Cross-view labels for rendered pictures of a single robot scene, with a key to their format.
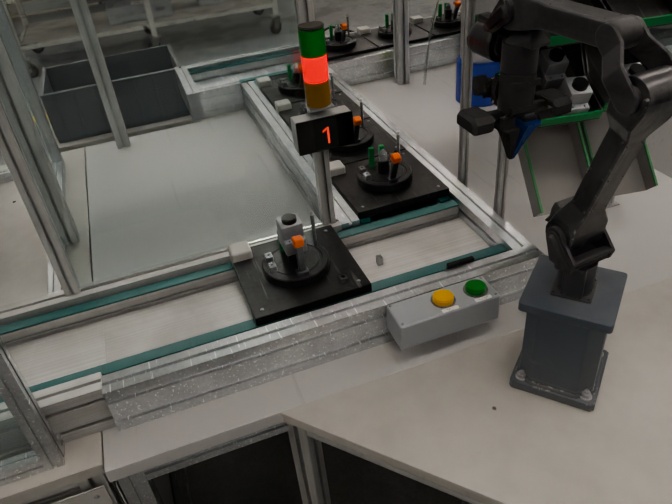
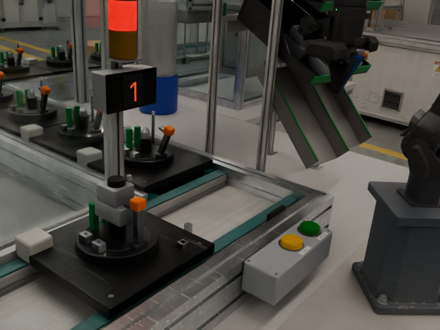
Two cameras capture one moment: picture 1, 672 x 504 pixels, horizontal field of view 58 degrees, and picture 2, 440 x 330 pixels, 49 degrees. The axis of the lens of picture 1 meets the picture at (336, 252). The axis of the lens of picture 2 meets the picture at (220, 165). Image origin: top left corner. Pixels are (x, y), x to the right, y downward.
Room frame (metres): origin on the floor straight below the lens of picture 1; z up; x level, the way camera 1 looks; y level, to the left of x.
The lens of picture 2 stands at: (0.35, 0.38, 1.43)
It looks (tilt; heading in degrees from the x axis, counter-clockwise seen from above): 22 degrees down; 323
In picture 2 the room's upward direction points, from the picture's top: 4 degrees clockwise
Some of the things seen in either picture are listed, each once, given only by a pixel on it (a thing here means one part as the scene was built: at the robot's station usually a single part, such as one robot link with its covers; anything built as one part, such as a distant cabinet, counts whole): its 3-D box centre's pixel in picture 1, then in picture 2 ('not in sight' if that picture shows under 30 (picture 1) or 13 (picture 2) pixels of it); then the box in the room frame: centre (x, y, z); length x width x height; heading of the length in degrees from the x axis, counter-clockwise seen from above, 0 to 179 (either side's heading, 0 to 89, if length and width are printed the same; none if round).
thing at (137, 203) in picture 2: (298, 251); (134, 218); (0.98, 0.07, 1.04); 0.04 x 0.02 x 0.08; 17
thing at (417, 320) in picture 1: (442, 311); (289, 258); (0.88, -0.19, 0.93); 0.21 x 0.07 x 0.06; 107
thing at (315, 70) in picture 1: (315, 67); (122, 14); (1.17, 0.00, 1.33); 0.05 x 0.05 x 0.05
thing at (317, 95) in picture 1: (317, 92); (122, 43); (1.17, 0.00, 1.28); 0.05 x 0.05 x 0.05
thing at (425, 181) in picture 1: (383, 163); (145, 142); (1.35, -0.14, 1.01); 0.24 x 0.24 x 0.13; 17
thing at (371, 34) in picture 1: (394, 23); not in sight; (2.54, -0.34, 1.01); 0.24 x 0.24 x 0.13; 17
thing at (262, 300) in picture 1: (297, 270); (118, 249); (1.02, 0.09, 0.96); 0.24 x 0.24 x 0.02; 17
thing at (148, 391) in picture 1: (340, 326); (197, 298); (0.89, 0.01, 0.91); 0.89 x 0.06 x 0.11; 107
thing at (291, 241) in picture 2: (443, 299); (291, 243); (0.88, -0.19, 0.96); 0.04 x 0.04 x 0.02
